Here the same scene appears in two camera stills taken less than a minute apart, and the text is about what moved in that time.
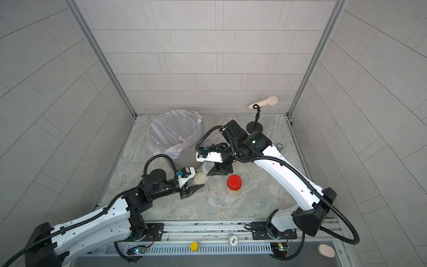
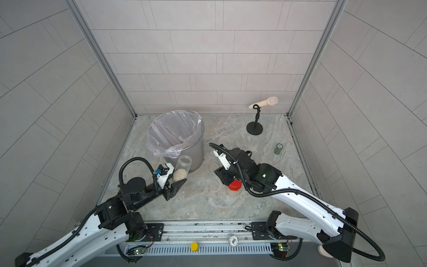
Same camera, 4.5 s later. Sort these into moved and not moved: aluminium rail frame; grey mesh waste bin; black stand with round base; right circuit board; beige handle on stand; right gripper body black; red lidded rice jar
Moved: right gripper body black
Not moved: aluminium rail frame; black stand with round base; grey mesh waste bin; beige handle on stand; red lidded rice jar; right circuit board
